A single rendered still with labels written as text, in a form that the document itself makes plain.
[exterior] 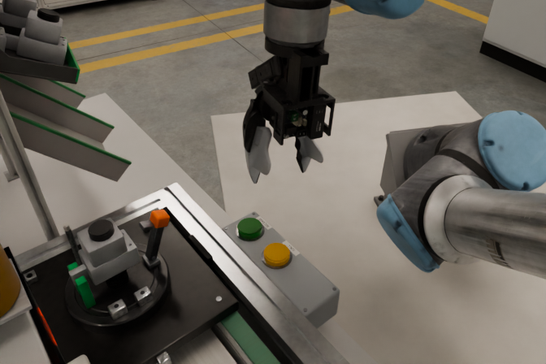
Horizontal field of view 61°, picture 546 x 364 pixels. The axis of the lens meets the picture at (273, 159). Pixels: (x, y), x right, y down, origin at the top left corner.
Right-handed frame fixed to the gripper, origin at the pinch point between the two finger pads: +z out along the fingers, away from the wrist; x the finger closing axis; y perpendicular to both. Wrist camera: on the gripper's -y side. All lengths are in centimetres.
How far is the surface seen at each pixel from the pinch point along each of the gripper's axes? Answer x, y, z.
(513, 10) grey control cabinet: 261, -169, 39
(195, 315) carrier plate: -15.8, 9.4, 14.2
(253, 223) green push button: -2.3, -3.0, 12.1
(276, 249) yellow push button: -1.2, 3.8, 12.4
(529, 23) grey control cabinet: 262, -155, 45
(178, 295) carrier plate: -17.0, 5.3, 14.1
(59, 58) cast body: -25.8, -24.0, -10.8
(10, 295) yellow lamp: -31.4, 25.1, -13.6
